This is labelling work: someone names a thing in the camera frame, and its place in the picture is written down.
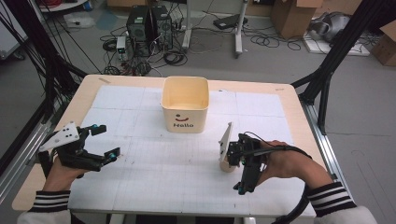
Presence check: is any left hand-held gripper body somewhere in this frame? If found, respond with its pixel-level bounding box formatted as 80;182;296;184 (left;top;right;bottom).
37;121;105;173

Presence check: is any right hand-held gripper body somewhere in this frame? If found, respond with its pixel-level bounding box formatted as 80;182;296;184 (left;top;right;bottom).
218;121;269;175

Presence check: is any small beige cup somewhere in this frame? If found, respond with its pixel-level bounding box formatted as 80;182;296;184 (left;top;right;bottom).
219;157;238;174

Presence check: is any beige bin with smiley print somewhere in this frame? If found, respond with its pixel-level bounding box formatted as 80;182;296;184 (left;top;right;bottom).
160;76;210;134

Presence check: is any person's left hand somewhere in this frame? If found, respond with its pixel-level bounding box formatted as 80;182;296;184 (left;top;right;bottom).
42;152;91;192

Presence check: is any person's right hand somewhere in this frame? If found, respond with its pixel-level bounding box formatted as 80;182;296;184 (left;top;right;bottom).
256;139;316;189

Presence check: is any white grid mat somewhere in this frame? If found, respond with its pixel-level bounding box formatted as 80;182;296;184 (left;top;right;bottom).
67;84;318;218

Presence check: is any small grey power supply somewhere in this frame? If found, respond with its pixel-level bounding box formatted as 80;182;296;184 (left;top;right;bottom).
115;35;127;61

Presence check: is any black computer tower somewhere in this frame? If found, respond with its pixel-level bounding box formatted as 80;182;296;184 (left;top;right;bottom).
150;5;174;50
125;5;153;57

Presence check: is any white stand leg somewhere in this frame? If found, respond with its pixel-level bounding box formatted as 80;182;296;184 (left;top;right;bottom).
233;0;250;59
181;0;193;50

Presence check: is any flat black device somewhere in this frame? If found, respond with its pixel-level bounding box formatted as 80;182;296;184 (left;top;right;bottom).
212;13;249;31

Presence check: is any white flat board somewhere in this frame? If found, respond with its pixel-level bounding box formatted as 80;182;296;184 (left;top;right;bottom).
302;33;372;58

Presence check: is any large cardboard box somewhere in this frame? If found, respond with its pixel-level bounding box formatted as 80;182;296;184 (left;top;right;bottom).
270;0;325;41

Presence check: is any grey rounded appliance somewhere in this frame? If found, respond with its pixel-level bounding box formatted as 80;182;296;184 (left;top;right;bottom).
308;11;352;43

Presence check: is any small cardboard box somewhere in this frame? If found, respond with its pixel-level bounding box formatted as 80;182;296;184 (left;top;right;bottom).
371;20;396;67

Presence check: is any aluminium rail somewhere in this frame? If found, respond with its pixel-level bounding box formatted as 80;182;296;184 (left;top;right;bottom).
299;98;354;200
0;119;54;204

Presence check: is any tangle of black floor cables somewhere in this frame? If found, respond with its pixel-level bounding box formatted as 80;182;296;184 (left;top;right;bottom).
99;24;190;77

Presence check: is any black metal frame post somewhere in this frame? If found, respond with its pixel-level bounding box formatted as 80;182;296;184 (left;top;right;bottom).
290;0;396;135
0;0;89;122

